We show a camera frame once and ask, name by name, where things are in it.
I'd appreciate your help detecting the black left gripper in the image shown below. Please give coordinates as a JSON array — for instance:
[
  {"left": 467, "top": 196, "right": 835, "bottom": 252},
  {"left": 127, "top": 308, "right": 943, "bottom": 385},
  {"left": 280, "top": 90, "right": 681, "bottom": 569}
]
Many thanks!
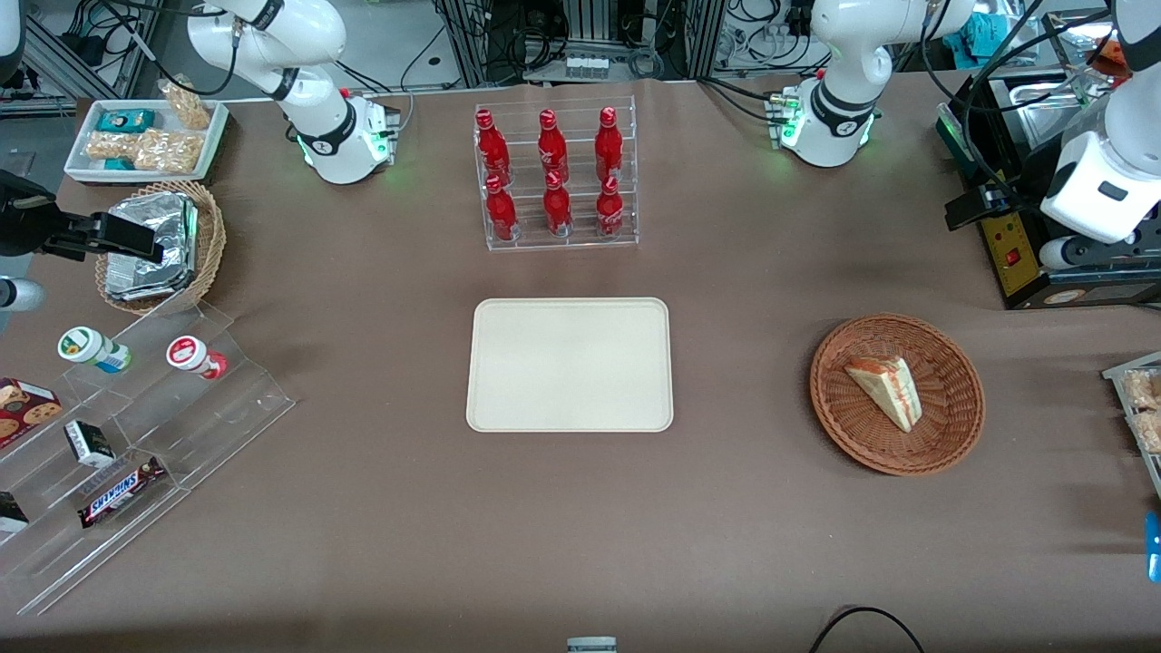
[{"left": 945, "top": 171, "right": 1051, "bottom": 232}]

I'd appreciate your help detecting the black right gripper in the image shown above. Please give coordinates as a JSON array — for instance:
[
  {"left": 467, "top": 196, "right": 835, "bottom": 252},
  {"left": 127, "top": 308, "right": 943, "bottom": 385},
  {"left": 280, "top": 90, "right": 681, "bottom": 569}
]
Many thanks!
[{"left": 0, "top": 172, "right": 165, "bottom": 265}]

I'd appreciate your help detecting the triangle sandwich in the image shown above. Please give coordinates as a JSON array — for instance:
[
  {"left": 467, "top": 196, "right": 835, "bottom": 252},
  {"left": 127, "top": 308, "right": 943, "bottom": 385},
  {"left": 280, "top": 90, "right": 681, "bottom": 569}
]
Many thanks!
[{"left": 845, "top": 355, "right": 924, "bottom": 434}]

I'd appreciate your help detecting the light tan wicker basket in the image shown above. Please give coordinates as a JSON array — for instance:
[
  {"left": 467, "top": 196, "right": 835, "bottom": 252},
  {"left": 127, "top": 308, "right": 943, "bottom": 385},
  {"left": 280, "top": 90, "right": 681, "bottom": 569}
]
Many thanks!
[{"left": 94, "top": 179, "right": 229, "bottom": 317}]

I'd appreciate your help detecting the white rectangular snack tray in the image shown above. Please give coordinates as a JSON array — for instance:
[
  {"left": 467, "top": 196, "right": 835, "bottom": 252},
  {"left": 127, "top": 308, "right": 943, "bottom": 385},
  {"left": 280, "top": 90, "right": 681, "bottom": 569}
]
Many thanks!
[{"left": 63, "top": 97, "right": 230, "bottom": 186}]

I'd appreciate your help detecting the brown round wicker basket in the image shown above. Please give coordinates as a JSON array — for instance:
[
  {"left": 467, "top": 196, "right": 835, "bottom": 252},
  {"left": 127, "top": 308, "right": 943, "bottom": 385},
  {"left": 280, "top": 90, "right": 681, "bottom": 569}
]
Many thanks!
[{"left": 809, "top": 313, "right": 987, "bottom": 478}]

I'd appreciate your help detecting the grey-rimmed snack tray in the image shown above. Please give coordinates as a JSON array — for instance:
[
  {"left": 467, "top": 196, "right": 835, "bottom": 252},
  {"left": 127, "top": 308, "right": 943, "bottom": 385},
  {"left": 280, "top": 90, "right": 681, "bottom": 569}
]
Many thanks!
[{"left": 1101, "top": 351, "right": 1161, "bottom": 501}]

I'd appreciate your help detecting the cream plastic tray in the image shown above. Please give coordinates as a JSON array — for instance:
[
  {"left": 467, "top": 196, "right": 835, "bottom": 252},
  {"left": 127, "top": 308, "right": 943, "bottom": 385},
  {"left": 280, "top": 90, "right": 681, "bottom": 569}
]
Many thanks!
[{"left": 465, "top": 297, "right": 675, "bottom": 434}]

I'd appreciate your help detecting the black yellow-panel kitchen machine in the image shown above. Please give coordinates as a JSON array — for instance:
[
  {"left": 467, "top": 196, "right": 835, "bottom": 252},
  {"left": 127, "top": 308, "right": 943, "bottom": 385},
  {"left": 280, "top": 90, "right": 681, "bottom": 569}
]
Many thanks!
[{"left": 937, "top": 68, "right": 1161, "bottom": 312}]

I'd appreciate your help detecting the aluminium foil container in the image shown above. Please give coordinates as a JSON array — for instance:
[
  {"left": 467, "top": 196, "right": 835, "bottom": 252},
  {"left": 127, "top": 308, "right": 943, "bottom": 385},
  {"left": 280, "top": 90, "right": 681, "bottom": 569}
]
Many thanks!
[{"left": 103, "top": 191, "right": 200, "bottom": 303}]

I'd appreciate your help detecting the puffed rice snack bag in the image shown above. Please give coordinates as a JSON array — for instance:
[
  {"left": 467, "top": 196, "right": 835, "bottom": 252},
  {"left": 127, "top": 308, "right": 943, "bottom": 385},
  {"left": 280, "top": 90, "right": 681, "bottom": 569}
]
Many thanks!
[
  {"left": 85, "top": 131, "right": 138, "bottom": 163},
  {"left": 1128, "top": 408, "right": 1161, "bottom": 455},
  {"left": 1122, "top": 369, "right": 1161, "bottom": 414},
  {"left": 161, "top": 76, "right": 212, "bottom": 131},
  {"left": 133, "top": 128, "right": 206, "bottom": 174}
]

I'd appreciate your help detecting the green lid yogurt cup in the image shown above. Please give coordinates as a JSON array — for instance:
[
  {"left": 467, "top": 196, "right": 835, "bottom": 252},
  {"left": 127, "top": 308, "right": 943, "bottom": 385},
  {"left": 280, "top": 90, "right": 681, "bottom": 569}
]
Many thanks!
[{"left": 57, "top": 326, "right": 132, "bottom": 375}]

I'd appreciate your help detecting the teal snack box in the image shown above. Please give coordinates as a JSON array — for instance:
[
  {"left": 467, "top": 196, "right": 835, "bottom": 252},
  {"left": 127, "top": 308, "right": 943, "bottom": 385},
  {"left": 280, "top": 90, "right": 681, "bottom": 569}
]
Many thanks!
[{"left": 96, "top": 108, "right": 158, "bottom": 134}]

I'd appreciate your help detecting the red lid yogurt cup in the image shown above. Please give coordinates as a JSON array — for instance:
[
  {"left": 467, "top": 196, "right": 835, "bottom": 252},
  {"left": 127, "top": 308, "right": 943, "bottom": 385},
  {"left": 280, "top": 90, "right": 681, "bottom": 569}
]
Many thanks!
[{"left": 165, "top": 335, "right": 229, "bottom": 381}]

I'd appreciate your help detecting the teal cloth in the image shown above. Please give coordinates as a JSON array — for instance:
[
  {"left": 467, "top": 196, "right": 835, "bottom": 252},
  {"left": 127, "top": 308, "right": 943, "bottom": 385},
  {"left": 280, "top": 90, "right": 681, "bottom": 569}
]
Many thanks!
[{"left": 960, "top": 12, "right": 1019, "bottom": 59}]

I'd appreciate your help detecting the chocolate chip cookie box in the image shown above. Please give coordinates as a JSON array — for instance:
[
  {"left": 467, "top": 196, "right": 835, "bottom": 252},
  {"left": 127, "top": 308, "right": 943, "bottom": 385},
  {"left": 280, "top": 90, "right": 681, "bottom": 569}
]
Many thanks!
[{"left": 0, "top": 376, "right": 63, "bottom": 451}]

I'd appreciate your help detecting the small black carton box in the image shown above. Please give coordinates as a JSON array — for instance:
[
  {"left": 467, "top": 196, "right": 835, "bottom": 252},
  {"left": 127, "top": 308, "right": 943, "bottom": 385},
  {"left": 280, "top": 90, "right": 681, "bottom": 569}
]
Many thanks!
[{"left": 63, "top": 419, "right": 117, "bottom": 470}]

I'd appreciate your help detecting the clear acrylic tiered shelf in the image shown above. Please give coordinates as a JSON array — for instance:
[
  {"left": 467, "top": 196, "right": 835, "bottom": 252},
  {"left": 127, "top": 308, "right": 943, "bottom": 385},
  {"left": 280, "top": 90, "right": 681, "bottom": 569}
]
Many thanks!
[{"left": 0, "top": 298, "right": 297, "bottom": 619}]

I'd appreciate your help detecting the Snickers chocolate bar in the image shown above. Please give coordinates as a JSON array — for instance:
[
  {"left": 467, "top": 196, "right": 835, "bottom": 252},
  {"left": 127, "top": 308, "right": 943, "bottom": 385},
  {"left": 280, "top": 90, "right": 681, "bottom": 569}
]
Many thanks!
[{"left": 77, "top": 455, "right": 168, "bottom": 531}]

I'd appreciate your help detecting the red cola bottle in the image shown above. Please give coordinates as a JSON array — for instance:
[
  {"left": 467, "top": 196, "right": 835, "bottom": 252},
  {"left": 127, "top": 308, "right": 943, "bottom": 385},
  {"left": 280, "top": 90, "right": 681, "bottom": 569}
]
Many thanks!
[
  {"left": 537, "top": 108, "right": 571, "bottom": 185},
  {"left": 484, "top": 173, "right": 521, "bottom": 243},
  {"left": 595, "top": 174, "right": 627, "bottom": 239},
  {"left": 475, "top": 108, "right": 512, "bottom": 185},
  {"left": 541, "top": 170, "right": 575, "bottom": 239},
  {"left": 594, "top": 106, "right": 626, "bottom": 183}
]

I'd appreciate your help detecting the clear acrylic bottle rack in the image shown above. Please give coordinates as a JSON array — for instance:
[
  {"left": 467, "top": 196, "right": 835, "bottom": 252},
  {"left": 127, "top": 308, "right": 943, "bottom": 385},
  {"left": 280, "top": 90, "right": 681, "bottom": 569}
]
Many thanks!
[{"left": 473, "top": 94, "right": 641, "bottom": 254}]

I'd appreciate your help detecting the black cable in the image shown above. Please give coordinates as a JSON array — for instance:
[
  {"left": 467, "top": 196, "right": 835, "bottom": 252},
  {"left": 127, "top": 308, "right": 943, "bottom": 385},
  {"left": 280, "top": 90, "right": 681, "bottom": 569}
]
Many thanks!
[{"left": 809, "top": 605, "right": 927, "bottom": 653}]

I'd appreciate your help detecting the aluminium frame rack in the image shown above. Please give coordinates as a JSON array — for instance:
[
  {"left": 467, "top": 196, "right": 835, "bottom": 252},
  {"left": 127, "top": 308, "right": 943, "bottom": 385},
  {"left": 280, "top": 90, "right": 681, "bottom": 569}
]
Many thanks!
[{"left": 435, "top": 0, "right": 728, "bottom": 84}]

